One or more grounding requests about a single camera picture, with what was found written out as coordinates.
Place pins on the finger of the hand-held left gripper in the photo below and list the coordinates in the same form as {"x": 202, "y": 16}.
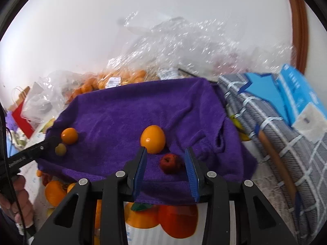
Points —
{"x": 49, "y": 143}

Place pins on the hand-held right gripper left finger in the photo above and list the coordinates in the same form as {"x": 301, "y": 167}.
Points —
{"x": 140, "y": 169}

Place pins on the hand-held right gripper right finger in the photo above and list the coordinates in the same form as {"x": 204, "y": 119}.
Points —
{"x": 192, "y": 173}

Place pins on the small yellow-green fruit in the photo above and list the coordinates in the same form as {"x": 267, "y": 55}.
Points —
{"x": 60, "y": 149}

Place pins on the orange tangerine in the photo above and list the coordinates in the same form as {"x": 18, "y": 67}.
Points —
{"x": 152, "y": 139}
{"x": 69, "y": 135}

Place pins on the small red fruit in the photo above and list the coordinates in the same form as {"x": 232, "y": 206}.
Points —
{"x": 168, "y": 163}

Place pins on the purple towel-lined tray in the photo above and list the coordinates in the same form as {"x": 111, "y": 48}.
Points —
{"x": 127, "y": 107}

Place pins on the clear bag of tangerines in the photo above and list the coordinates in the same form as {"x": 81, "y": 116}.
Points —
{"x": 132, "y": 76}

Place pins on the person's left hand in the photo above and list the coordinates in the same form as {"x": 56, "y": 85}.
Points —
{"x": 24, "y": 204}

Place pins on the white floral packet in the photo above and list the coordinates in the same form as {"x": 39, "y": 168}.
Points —
{"x": 19, "y": 137}

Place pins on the red paper bag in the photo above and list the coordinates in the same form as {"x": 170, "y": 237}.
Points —
{"x": 21, "y": 122}

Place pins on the white plastic bag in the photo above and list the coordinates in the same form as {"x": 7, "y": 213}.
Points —
{"x": 38, "y": 104}

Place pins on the purple bag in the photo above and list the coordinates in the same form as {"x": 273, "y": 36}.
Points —
{"x": 9, "y": 121}

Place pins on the small clear plastic bag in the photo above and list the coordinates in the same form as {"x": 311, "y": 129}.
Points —
{"x": 63, "y": 79}

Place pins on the fruit-print tablecloth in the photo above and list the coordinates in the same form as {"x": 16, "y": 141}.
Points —
{"x": 263, "y": 183}

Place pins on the brown wooden board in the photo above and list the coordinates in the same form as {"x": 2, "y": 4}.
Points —
{"x": 276, "y": 158}

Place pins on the grey checked cloth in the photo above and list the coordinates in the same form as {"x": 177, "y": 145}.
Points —
{"x": 255, "y": 112}

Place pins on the blue paper star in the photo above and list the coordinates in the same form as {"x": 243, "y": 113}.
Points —
{"x": 265, "y": 86}

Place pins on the blue tissue box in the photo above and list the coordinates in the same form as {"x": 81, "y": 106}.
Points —
{"x": 293, "y": 91}

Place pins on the large clear plastic bag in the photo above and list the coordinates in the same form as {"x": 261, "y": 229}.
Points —
{"x": 178, "y": 38}

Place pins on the brown wooden door frame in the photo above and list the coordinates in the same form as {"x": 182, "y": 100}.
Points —
{"x": 299, "y": 30}

